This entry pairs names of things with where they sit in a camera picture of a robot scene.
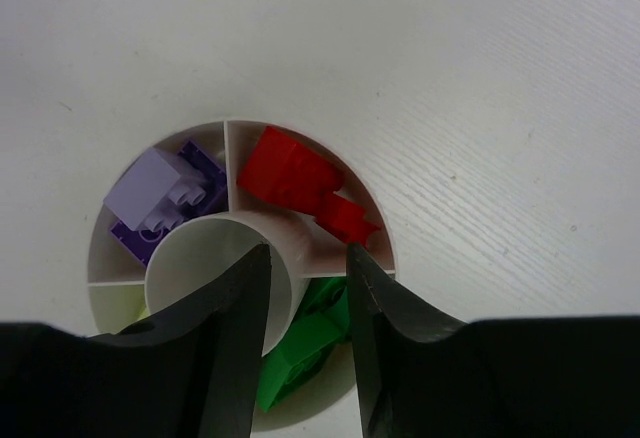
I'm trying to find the purple lego brick top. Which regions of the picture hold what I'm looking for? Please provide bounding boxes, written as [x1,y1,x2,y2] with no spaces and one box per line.
[103,148,206,232]

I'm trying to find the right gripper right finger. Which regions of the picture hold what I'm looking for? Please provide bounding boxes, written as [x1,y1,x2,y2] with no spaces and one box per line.
[347,244,639,437]

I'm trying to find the purple lego plate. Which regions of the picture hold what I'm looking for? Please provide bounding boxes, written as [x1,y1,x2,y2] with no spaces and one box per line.
[110,140,228,266]

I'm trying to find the red cone lego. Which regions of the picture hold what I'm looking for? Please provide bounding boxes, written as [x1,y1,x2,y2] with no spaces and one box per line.
[314,193,381,247]

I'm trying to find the lime lego brick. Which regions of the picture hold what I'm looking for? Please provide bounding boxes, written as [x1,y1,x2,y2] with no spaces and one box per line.
[136,307,150,322]

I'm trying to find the dark green lego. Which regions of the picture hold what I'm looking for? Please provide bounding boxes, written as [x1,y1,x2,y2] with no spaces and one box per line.
[294,277,350,339]

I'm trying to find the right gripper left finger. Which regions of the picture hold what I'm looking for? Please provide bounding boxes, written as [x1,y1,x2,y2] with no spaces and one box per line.
[1,244,272,437]

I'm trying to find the green square lego brick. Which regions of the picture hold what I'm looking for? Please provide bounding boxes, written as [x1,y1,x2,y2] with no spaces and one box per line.
[256,313,347,412]

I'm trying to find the red arch lego brick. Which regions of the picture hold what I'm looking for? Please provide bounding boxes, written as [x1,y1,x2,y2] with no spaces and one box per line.
[237,126,345,215]

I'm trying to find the white round divided container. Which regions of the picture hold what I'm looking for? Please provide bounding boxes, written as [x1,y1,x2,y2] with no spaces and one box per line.
[88,119,395,431]

